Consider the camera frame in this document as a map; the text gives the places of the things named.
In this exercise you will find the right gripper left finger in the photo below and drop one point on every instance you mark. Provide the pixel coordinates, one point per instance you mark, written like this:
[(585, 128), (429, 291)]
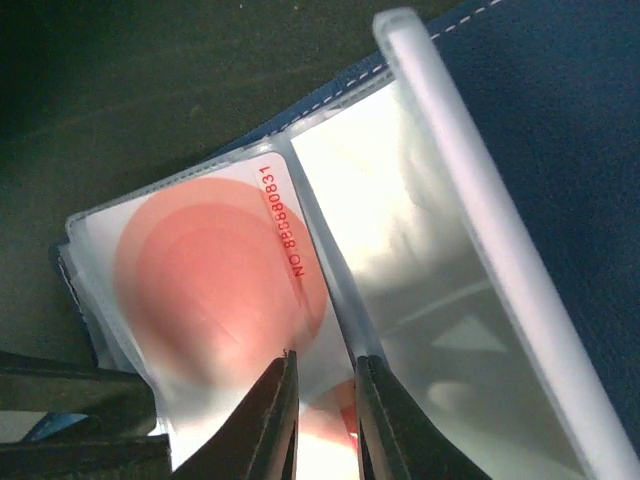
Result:
[(259, 439)]

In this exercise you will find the blue card holder wallet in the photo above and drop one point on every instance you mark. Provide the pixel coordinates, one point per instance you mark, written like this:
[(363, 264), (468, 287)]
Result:
[(473, 190)]

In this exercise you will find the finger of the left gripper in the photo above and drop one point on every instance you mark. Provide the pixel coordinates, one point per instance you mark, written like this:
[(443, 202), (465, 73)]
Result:
[(41, 385), (146, 457)]

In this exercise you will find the red circle credit card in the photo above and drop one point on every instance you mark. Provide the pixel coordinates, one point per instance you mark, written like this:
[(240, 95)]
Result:
[(207, 280)]

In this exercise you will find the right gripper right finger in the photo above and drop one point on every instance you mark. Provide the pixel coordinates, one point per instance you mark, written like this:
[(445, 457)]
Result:
[(396, 440)]

